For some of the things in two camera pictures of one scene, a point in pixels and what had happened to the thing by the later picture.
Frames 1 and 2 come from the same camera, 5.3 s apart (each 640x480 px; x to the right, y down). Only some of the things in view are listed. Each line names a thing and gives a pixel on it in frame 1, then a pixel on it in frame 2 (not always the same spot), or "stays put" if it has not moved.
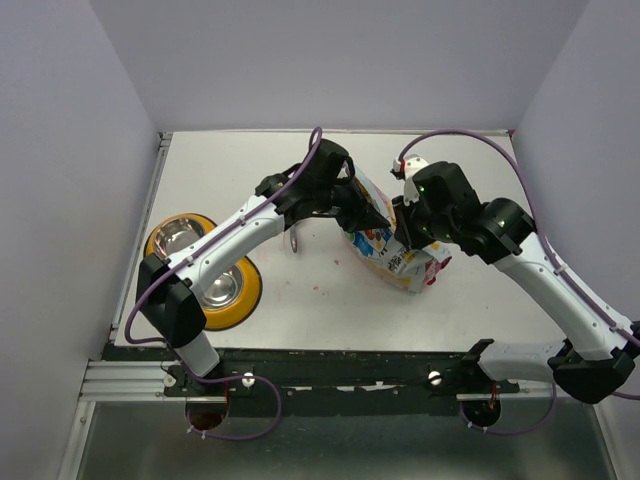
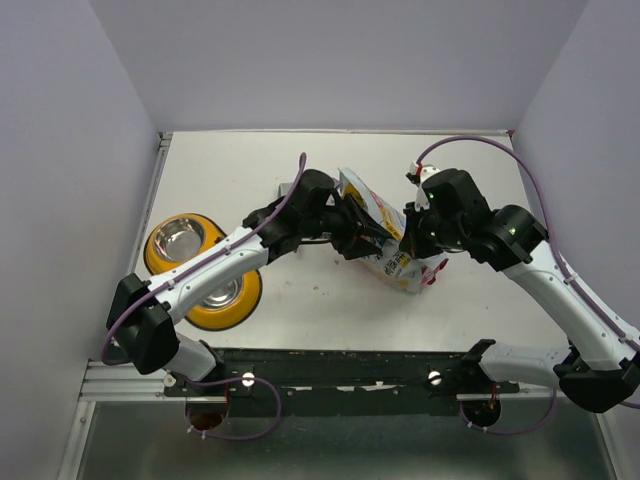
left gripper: x=358 y=216 to x=354 y=249
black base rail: x=339 y=383 stays put
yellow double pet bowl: x=232 y=298 stays put
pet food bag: x=407 y=268 stays put
